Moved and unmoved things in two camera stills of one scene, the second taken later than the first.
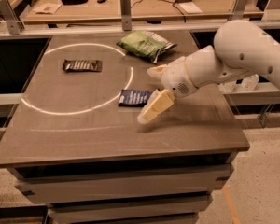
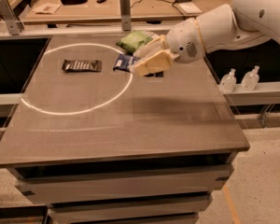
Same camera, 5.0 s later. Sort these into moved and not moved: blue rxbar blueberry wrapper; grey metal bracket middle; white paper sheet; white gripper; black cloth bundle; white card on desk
Moved: white gripper; blue rxbar blueberry wrapper
Not moved: grey metal bracket middle; white paper sheet; black cloth bundle; white card on desk
